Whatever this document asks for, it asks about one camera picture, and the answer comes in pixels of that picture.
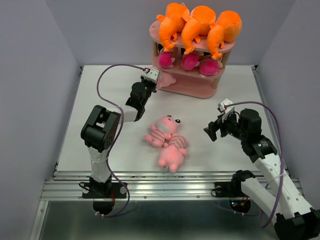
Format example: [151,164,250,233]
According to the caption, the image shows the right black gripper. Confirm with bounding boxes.
[202,110,248,141]

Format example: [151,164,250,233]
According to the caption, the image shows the pink striped plush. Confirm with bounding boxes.
[156,70,176,89]
[157,133,189,173]

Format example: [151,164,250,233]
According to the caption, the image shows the boy doll pink pants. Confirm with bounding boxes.
[199,55,223,78]
[181,50,204,71]
[158,49,175,69]

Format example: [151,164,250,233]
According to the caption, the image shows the orange shark plush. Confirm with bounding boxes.
[156,2,190,52]
[181,5,216,55]

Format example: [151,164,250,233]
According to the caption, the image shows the plain orange plush toy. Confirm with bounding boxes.
[207,10,243,60]

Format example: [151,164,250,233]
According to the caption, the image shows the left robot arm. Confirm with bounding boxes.
[79,78,157,199]

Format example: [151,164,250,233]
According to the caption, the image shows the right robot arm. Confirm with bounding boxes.
[204,108,320,240]

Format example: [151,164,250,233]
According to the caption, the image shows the pink three-tier shelf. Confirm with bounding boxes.
[149,20,236,99]

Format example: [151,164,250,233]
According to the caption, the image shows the pink plush with face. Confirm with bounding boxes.
[144,115,181,148]

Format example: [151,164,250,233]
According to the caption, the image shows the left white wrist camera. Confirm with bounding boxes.
[140,67,160,84]

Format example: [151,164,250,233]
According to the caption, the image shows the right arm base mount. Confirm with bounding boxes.
[210,170,259,216]

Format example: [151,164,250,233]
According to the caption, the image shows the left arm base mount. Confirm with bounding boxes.
[78,180,129,218]

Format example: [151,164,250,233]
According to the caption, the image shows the aluminium rail frame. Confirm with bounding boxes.
[29,65,315,240]

